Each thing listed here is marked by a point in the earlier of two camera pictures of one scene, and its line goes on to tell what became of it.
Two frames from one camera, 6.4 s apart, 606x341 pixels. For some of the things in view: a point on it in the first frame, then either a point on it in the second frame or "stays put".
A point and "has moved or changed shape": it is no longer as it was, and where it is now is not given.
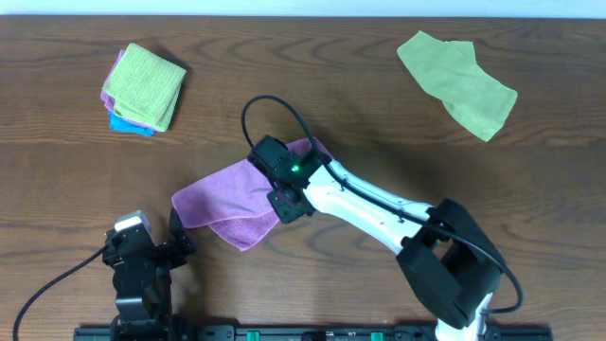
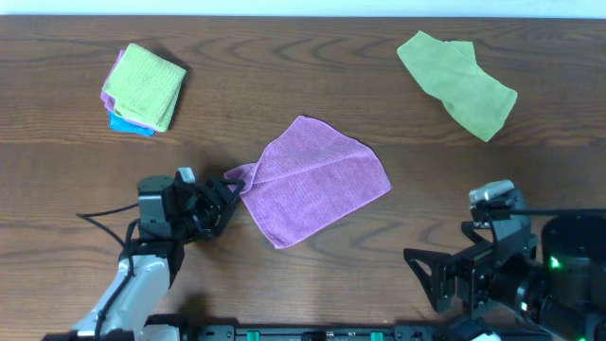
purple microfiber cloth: (232, 198) has moved or changed shape
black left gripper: (167, 248) → (211, 208)
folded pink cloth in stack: (108, 101) stays put
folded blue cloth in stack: (121, 124) stays put
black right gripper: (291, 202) → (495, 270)
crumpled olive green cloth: (449, 70) stays put
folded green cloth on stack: (145, 88) stays put
